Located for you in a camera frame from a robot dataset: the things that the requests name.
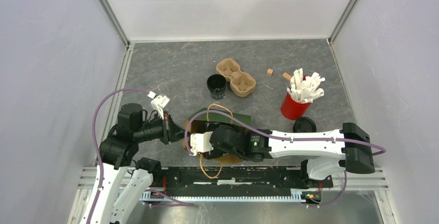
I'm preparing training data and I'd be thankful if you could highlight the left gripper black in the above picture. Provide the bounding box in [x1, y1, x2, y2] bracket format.
[134, 110, 191, 144]

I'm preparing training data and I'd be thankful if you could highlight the brown paper bag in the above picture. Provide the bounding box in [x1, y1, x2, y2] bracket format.
[184, 103, 252, 180]

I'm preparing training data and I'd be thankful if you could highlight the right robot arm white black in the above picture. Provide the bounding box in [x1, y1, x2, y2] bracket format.
[199, 123, 375, 187]

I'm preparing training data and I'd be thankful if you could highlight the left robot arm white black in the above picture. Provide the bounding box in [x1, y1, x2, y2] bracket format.
[80, 103, 184, 223]

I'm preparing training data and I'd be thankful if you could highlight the green mat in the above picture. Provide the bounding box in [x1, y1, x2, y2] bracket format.
[187, 108, 252, 126]

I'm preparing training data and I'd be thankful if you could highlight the red cup holder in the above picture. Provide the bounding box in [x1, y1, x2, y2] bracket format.
[281, 92, 312, 120]

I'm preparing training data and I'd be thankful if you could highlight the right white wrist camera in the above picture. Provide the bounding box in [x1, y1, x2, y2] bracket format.
[189, 131, 213, 156]

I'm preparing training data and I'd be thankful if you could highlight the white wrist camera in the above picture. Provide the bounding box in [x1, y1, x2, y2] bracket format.
[147, 91, 170, 119]
[189, 131, 213, 156]

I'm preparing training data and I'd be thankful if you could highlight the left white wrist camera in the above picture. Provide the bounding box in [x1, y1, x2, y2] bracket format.
[147, 91, 170, 119]

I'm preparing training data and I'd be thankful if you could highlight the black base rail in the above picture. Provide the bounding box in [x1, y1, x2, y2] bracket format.
[151, 166, 333, 197]

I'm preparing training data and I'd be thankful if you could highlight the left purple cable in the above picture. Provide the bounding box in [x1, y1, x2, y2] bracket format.
[85, 87, 195, 224]

